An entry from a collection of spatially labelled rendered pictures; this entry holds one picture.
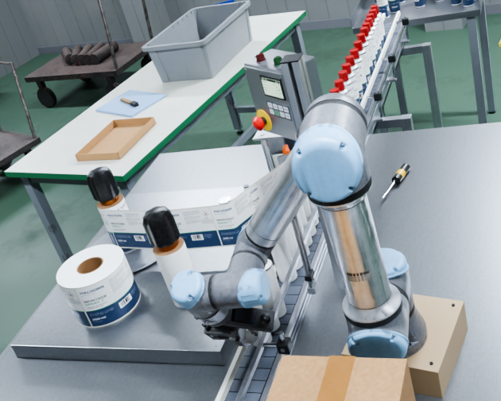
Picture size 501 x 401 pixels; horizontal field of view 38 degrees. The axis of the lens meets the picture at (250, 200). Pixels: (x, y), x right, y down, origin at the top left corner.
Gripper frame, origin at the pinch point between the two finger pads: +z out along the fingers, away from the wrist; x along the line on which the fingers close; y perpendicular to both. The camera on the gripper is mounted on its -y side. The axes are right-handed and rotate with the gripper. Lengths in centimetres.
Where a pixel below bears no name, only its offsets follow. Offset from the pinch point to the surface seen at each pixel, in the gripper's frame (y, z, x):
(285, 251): -1.2, 9.2, -26.2
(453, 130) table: -36, 67, -96
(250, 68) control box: -1, -28, -59
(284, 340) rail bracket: -9.5, -6.1, 2.5
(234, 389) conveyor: 3.2, -1.3, 13.1
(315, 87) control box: -17, -23, -55
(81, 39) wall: 407, 345, -436
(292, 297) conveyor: -2.3, 14.9, -15.0
